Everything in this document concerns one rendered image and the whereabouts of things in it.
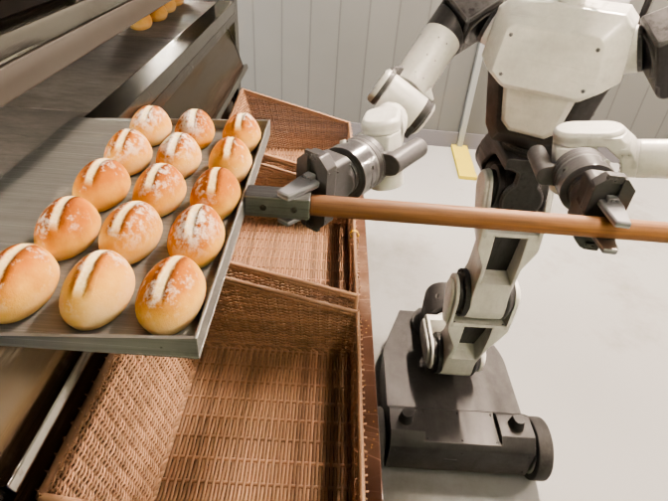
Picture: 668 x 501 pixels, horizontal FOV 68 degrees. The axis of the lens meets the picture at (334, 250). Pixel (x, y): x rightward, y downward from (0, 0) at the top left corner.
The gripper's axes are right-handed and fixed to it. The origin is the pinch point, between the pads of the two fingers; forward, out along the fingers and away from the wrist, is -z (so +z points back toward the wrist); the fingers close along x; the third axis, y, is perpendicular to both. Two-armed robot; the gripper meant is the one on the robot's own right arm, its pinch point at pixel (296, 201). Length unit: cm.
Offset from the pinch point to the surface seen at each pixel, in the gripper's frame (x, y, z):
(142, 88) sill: 2, 56, 16
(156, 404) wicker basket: 51, 24, -14
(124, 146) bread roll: -3.3, 25.0, -9.4
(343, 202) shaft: -1.2, -6.2, 2.5
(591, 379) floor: 119, -53, 129
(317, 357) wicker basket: 60, 11, 23
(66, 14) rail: -24.5, 12.4, -20.2
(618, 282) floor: 120, -48, 206
